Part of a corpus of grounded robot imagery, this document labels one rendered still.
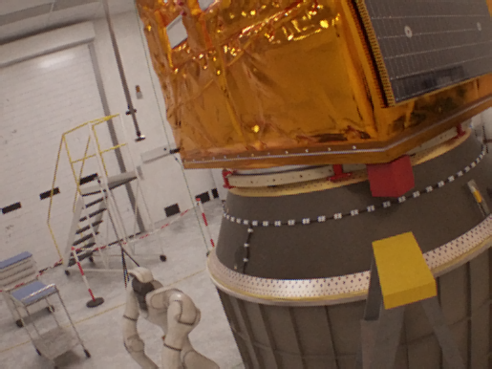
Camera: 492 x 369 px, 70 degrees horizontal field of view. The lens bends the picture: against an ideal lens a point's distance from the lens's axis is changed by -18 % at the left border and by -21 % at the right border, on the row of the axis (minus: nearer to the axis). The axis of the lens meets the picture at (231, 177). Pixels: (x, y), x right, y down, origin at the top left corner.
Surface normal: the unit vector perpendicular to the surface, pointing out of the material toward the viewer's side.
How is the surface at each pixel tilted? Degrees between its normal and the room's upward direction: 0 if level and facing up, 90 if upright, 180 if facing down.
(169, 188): 90
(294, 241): 62
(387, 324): 87
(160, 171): 90
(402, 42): 90
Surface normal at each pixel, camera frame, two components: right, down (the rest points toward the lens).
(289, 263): -0.65, -0.18
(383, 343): -0.23, 0.16
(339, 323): -0.41, 0.25
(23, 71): 0.50, 0.00
